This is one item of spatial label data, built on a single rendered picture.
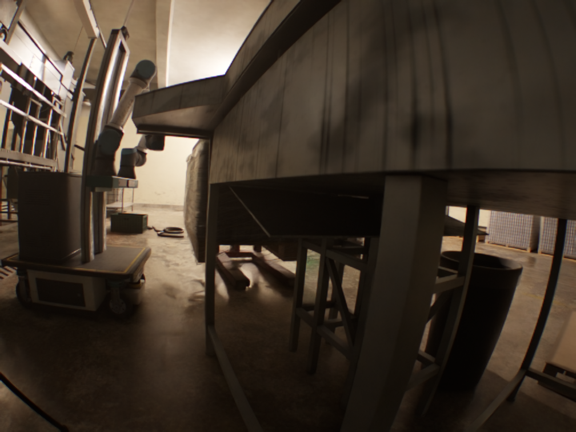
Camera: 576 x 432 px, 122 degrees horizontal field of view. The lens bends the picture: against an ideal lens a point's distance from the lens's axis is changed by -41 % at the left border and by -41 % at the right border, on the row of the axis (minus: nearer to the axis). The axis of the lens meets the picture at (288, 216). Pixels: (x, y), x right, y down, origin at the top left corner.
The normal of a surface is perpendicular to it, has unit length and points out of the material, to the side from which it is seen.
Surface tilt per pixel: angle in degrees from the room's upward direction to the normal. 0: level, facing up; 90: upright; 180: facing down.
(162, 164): 90
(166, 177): 90
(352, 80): 90
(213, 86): 90
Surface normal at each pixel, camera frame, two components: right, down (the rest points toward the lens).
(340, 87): -0.90, -0.04
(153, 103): -0.34, 0.04
